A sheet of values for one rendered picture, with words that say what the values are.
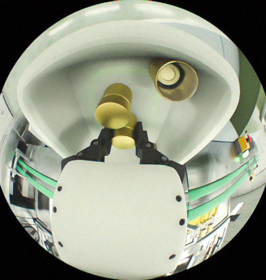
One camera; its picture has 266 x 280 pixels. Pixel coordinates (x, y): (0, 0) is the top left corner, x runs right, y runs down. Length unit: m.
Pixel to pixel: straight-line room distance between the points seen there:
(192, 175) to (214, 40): 0.26
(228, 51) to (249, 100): 0.10
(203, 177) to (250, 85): 0.23
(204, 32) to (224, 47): 0.05
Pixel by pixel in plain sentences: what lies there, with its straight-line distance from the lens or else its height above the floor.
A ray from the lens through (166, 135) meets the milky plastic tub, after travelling 0.15.
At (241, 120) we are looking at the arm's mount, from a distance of 0.26.
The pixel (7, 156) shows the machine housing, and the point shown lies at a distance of 0.75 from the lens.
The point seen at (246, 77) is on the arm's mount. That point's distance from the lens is 0.23.
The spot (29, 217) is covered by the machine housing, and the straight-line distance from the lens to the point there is 0.95.
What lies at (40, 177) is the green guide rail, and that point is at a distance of 0.48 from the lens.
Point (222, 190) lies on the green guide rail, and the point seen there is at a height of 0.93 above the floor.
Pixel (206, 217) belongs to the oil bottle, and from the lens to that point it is 0.46.
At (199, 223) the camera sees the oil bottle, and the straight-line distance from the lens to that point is 0.44.
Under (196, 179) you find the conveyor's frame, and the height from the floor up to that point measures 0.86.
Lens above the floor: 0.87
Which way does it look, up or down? 34 degrees down
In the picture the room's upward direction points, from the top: 179 degrees counter-clockwise
